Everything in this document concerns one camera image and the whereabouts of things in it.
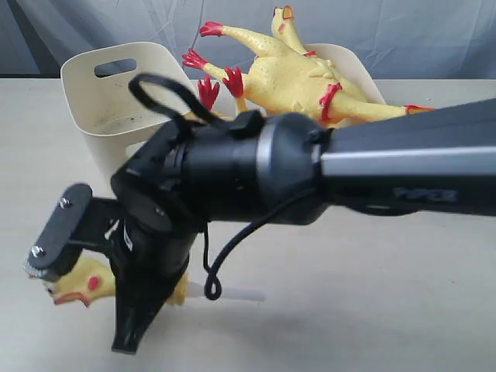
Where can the headless yellow chicken body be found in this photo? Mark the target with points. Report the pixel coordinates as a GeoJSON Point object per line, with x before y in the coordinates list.
{"type": "Point", "coordinates": [227, 91]}

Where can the detached chicken head with squeaker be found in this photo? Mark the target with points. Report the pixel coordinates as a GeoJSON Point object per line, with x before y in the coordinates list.
{"type": "Point", "coordinates": [91, 280]}

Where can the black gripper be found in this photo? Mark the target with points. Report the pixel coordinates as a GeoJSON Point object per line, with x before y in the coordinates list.
{"type": "Point", "coordinates": [144, 235]}

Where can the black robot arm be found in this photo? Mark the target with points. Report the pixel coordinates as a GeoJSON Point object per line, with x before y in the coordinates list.
{"type": "Point", "coordinates": [286, 170]}

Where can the cream bin marked X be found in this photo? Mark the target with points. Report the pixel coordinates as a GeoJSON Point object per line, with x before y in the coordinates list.
{"type": "Point", "coordinates": [95, 83]}

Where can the whole yellow rubber chicken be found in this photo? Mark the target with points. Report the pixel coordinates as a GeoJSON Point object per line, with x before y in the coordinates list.
{"type": "Point", "coordinates": [283, 80]}

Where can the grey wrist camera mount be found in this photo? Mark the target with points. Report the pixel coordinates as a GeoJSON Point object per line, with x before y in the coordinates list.
{"type": "Point", "coordinates": [53, 254]}

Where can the cream bin marked O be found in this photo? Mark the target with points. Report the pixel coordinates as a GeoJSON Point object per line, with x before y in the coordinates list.
{"type": "Point", "coordinates": [348, 66]}

